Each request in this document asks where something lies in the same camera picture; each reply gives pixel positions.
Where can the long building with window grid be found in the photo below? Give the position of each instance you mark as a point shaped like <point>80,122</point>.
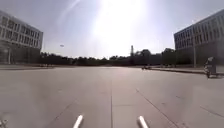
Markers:
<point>18,40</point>

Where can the tall lamp pole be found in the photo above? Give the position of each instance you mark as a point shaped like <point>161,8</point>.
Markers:
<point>62,45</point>

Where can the robot's own part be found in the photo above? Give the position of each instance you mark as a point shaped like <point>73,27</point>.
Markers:
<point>78,121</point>
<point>142,122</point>

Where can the tall building with window grid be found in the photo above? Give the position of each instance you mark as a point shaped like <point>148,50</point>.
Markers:
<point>203,40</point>

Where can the distant vehicle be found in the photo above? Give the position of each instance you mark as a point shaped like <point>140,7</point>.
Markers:
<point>146,67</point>

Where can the person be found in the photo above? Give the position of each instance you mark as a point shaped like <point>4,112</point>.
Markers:
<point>210,66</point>

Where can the row of trees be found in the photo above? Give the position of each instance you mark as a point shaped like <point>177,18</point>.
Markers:
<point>100,60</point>

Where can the distant tower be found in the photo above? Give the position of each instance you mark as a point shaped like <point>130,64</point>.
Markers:
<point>132,50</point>

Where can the grey paved plaza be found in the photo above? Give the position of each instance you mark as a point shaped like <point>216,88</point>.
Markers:
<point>110,90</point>

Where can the low raised kerb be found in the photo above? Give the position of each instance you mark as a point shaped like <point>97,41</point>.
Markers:
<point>180,70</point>

